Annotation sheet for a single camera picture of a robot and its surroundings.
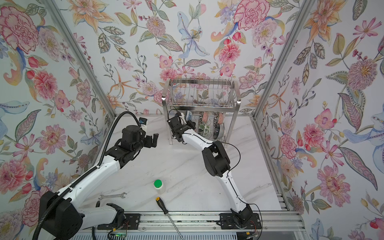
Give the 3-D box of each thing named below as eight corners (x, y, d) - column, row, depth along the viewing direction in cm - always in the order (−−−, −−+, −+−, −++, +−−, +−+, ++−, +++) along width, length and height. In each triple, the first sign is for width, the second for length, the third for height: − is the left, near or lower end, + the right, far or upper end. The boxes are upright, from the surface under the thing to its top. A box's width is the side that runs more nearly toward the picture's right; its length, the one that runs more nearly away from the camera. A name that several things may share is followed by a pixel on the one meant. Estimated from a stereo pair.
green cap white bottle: (156, 194, 84) (152, 187, 76) (157, 186, 87) (154, 179, 79) (164, 194, 84) (162, 187, 76) (165, 186, 87) (163, 179, 79)
